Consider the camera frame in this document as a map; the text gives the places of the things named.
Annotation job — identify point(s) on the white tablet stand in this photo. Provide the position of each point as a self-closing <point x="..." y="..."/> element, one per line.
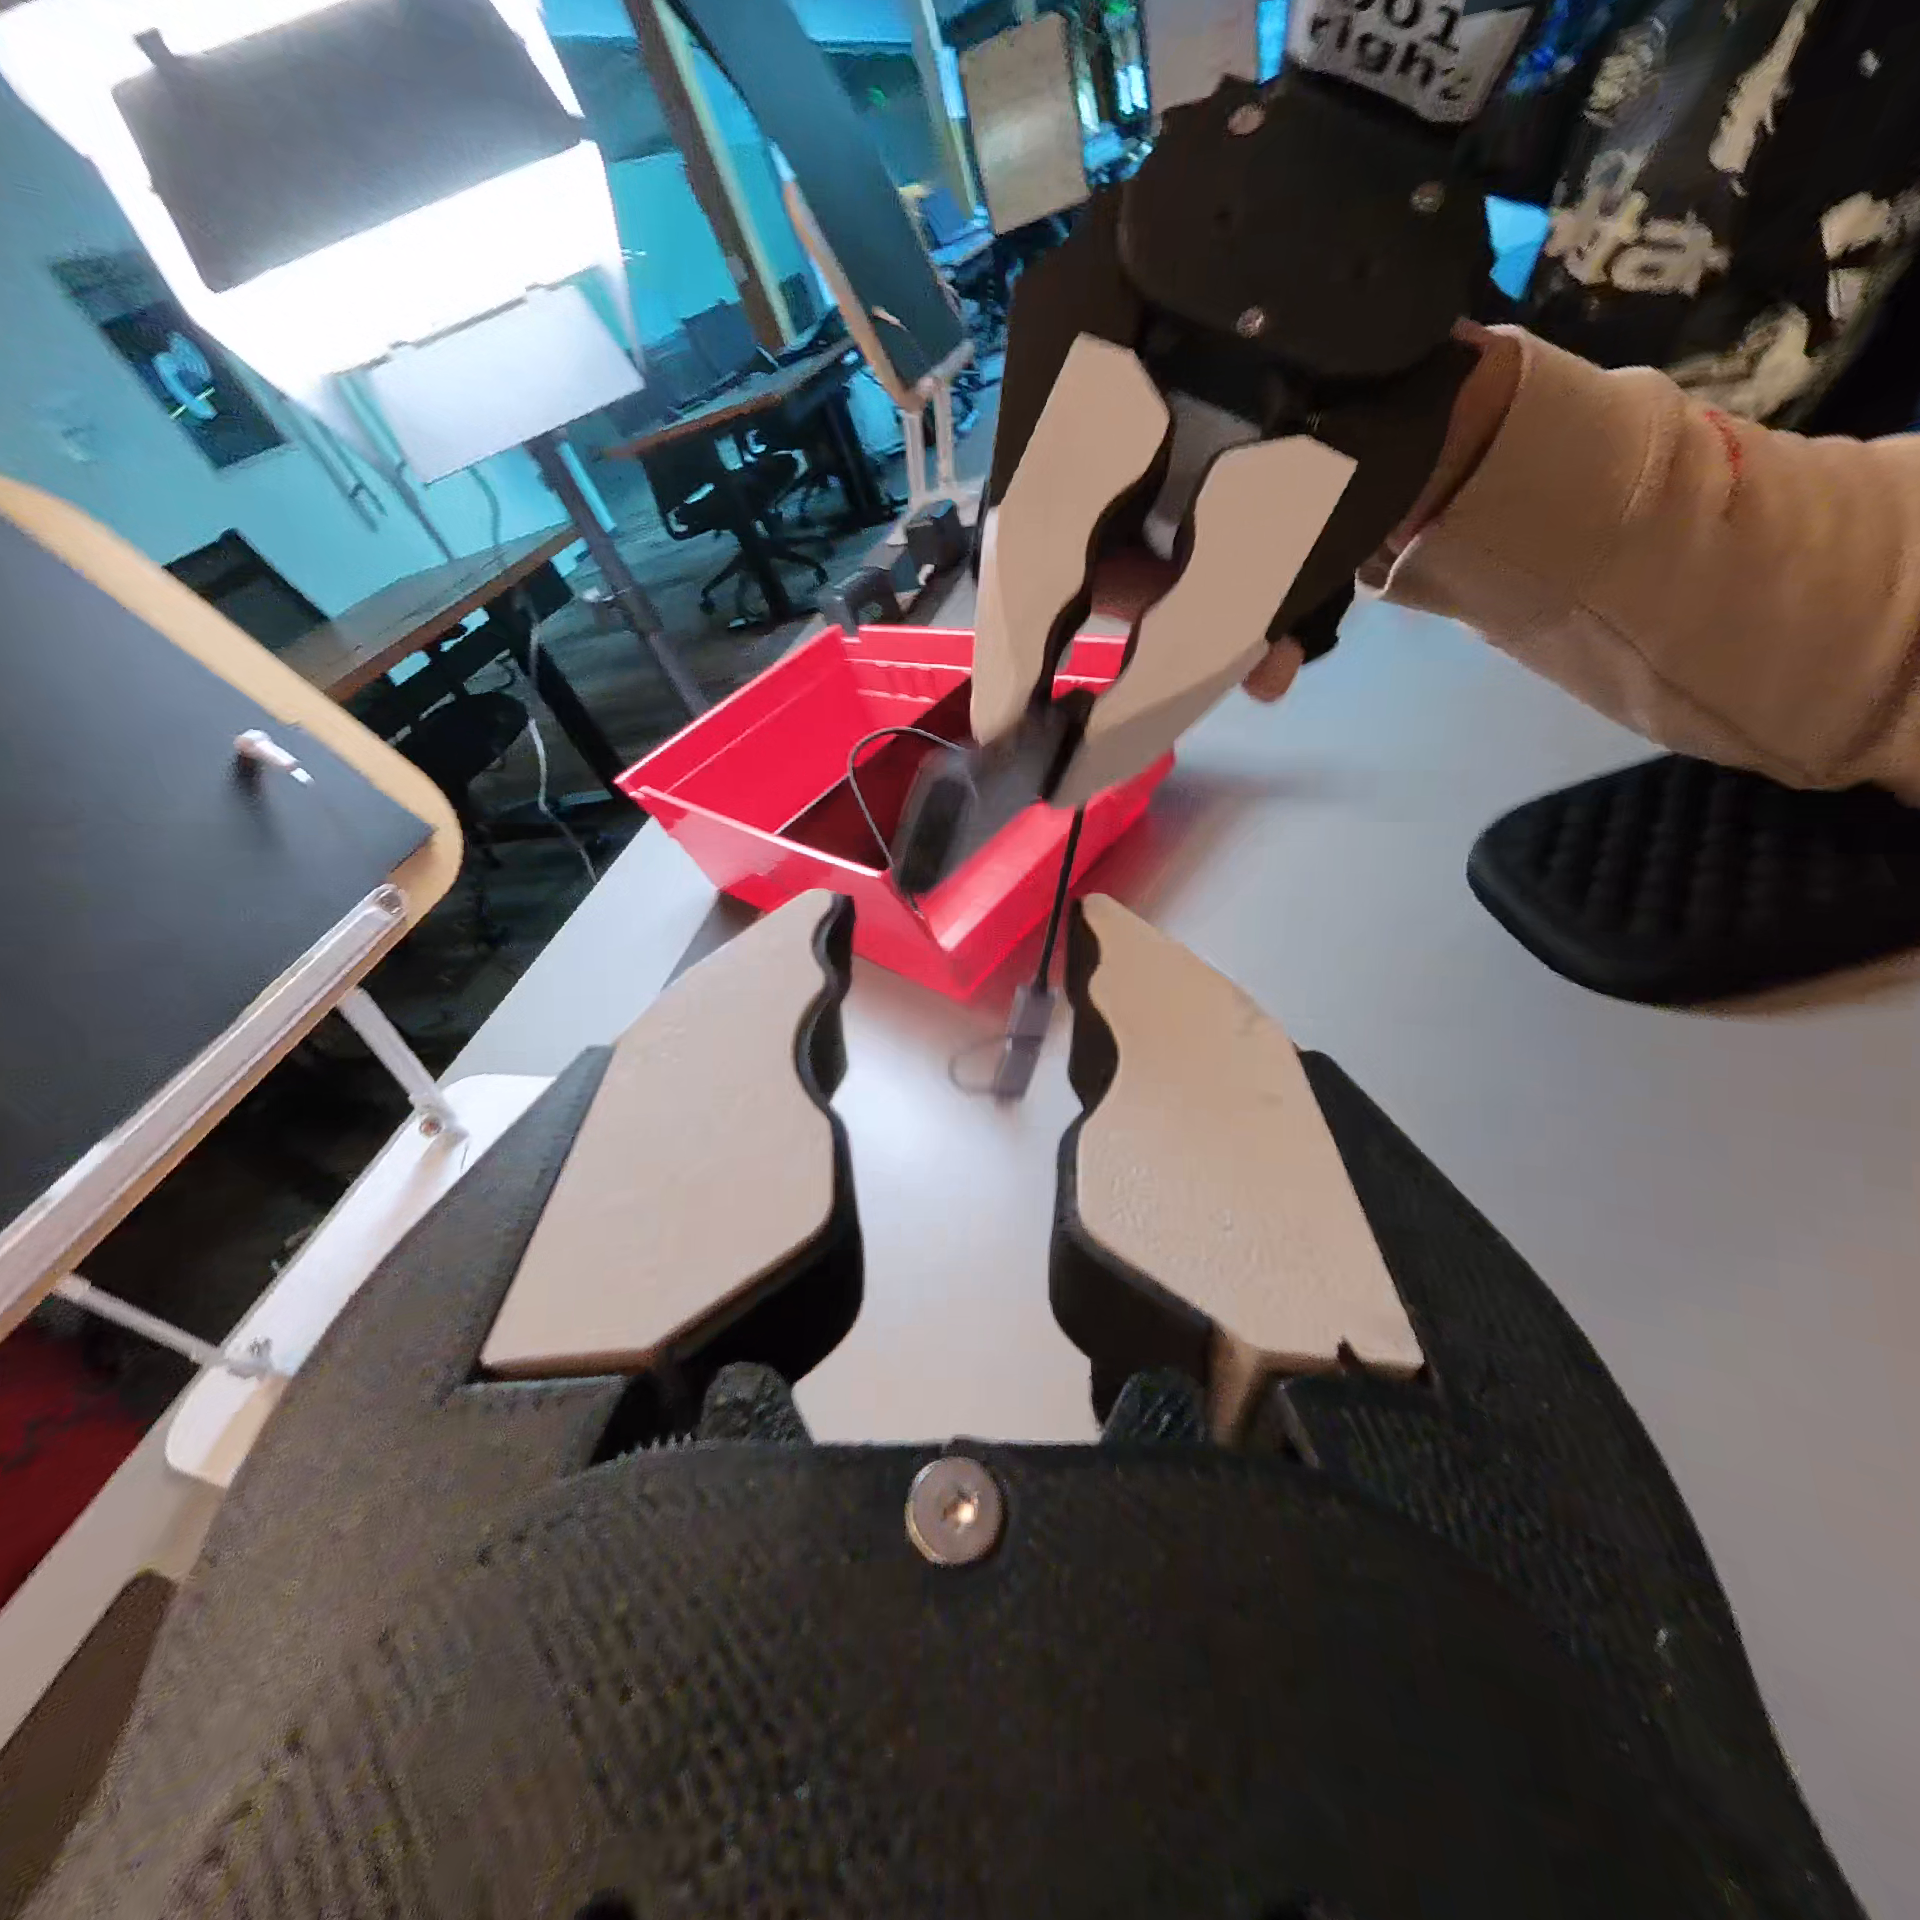
<point x="216" y="1076"/>

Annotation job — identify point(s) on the black office chair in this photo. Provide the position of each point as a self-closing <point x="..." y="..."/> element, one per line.
<point x="742" y="503"/>

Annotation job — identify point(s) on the black board wooden easel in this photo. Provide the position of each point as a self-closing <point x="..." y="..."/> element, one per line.
<point x="837" y="178"/>

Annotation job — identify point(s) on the black chair armrest pad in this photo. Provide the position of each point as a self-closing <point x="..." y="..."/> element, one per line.
<point x="1698" y="888"/>

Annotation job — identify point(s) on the black tablet tan rim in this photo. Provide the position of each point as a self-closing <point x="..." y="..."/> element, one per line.
<point x="152" y="905"/>

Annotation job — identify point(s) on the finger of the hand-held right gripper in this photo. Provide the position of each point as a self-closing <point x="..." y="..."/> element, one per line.
<point x="1242" y="568"/>
<point x="1066" y="500"/>

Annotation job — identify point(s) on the small black box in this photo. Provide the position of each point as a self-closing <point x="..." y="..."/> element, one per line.
<point x="859" y="600"/>
<point x="933" y="537"/>

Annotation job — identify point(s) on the grey usb hub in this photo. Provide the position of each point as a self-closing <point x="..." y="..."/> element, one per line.
<point x="1014" y="776"/>

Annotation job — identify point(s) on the red bag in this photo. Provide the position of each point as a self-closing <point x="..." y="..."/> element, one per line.
<point x="61" y="1441"/>

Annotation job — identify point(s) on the printed black cloth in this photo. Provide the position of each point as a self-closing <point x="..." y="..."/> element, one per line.
<point x="1724" y="224"/>

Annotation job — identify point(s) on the wooden office desk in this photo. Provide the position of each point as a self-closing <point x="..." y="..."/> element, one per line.
<point x="419" y="600"/>
<point x="750" y="398"/>

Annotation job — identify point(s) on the bright white panel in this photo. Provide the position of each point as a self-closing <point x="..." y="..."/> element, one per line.
<point x="455" y="224"/>

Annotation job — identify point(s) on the black bin divider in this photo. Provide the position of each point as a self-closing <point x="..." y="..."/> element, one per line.
<point x="837" y="816"/>

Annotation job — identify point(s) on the dark wall sign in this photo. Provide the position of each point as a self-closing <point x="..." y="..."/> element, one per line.
<point x="163" y="358"/>

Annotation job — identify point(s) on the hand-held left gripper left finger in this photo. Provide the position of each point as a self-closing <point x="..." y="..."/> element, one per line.
<point x="693" y="1184"/>

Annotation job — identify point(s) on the person's right forearm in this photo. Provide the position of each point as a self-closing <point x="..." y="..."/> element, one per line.
<point x="1653" y="568"/>

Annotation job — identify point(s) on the red plastic bin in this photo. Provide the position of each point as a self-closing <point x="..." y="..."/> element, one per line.
<point x="837" y="918"/>

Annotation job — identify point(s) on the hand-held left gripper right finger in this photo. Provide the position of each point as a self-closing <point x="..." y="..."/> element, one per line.
<point x="1230" y="1184"/>

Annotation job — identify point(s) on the wooden notice board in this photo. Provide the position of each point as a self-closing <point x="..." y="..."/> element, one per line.
<point x="1026" y="116"/>
<point x="1207" y="44"/>

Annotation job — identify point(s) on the person's right hand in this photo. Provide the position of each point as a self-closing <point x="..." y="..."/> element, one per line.
<point x="1274" y="676"/>

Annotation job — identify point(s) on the dark light stand pole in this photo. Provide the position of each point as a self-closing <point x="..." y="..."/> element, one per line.
<point x="603" y="554"/>

